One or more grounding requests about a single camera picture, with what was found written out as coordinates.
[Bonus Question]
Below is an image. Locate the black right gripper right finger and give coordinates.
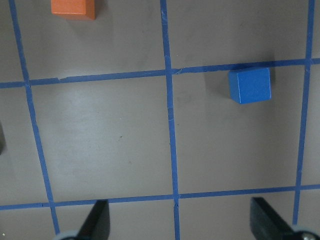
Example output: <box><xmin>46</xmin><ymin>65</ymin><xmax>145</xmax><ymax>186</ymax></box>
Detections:
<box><xmin>250</xmin><ymin>197</ymin><xmax>300</xmax><ymax>240</ymax></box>

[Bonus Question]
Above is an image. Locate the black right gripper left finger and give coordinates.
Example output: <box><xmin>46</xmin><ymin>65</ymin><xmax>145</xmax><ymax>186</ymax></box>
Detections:
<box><xmin>76</xmin><ymin>200</ymin><xmax>111</xmax><ymax>240</ymax></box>

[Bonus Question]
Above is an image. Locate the blue wooden block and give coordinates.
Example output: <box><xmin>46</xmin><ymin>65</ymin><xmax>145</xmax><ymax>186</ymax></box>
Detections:
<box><xmin>228</xmin><ymin>67</ymin><xmax>272</xmax><ymax>104</ymax></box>

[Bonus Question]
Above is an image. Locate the orange wooden block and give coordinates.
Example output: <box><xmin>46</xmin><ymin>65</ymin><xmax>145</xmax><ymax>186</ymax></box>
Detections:
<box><xmin>50</xmin><ymin>0</ymin><xmax>96</xmax><ymax>21</ymax></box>

